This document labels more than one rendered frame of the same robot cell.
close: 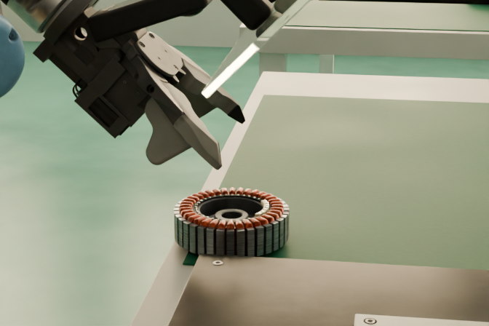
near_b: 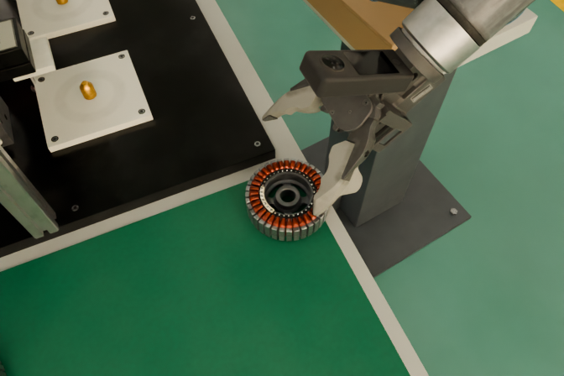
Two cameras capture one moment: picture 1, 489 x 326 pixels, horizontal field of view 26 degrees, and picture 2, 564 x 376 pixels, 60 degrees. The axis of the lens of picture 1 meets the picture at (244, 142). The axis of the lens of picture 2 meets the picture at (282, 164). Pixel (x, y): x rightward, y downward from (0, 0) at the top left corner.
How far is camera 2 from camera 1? 126 cm
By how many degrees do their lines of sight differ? 101
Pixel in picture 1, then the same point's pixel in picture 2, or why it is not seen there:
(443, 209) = (163, 347)
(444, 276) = (122, 192)
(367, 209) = (224, 310)
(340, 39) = not seen: outside the picture
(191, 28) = not seen: outside the picture
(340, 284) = (178, 154)
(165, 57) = (340, 103)
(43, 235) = not seen: outside the picture
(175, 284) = (280, 143)
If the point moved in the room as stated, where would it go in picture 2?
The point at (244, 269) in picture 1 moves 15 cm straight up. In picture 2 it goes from (237, 144) to (228, 69)
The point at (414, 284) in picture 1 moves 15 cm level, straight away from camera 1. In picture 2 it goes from (137, 173) to (164, 268)
